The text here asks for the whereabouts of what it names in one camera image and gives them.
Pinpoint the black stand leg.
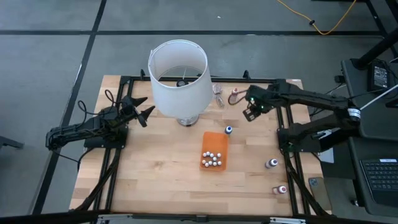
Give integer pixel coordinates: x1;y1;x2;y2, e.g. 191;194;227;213
350;0;398;71

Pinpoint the dark grey desk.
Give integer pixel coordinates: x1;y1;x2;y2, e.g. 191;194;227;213
340;57;398;141
347;136;398;218

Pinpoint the yellow power cord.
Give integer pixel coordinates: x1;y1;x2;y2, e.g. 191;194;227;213
275;0;358;35

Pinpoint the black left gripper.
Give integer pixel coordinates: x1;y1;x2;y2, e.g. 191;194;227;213
116;95;155;128

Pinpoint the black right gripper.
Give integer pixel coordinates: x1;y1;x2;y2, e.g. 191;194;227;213
243;83;282;123

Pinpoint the orange plastic bin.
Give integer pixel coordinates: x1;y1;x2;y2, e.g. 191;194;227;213
199;131;229;172

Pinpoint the phone in brown case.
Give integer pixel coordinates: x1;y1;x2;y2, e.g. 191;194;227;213
308;176;333;212

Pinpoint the black aluminium table frame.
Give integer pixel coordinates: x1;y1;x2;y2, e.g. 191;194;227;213
70;68;330;218

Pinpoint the coiled clear lamp cord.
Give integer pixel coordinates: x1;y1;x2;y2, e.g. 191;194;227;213
212;83;226;109

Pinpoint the black crossbar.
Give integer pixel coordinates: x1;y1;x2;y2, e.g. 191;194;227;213
0;210;398;224

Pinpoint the table lamp with white shade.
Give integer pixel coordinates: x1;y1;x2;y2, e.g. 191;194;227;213
147;39;214;128

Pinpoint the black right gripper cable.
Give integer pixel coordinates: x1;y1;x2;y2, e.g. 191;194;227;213
228;89;249;106

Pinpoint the white cable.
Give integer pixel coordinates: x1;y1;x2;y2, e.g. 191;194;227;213
359;83;398;110

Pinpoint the black keyboard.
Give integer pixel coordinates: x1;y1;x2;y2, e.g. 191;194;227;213
359;157;398;208

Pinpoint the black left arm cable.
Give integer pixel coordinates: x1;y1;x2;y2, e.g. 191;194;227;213
76;89;118;118

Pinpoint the grey chair leg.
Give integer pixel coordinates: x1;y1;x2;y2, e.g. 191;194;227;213
0;136;24;150

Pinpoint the black power supply brick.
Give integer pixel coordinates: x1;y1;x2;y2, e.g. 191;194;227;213
367;60;393;93

